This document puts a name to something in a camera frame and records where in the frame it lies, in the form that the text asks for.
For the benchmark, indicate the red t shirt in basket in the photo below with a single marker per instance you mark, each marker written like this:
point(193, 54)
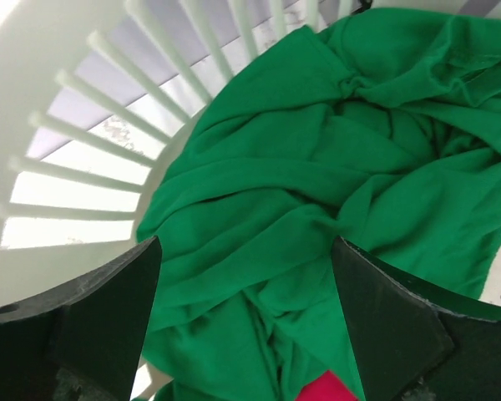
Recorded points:
point(329, 387)

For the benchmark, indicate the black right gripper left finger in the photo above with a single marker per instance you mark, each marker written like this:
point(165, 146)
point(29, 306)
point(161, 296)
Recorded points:
point(81, 340)

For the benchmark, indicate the green t shirt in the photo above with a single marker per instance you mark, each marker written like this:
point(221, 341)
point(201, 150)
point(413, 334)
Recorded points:
point(384, 129)

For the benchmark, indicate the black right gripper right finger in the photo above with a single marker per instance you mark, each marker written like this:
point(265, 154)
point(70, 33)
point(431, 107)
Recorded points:
point(413, 340)

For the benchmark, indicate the white plastic laundry basket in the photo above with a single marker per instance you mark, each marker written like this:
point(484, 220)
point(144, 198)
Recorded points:
point(99, 98)

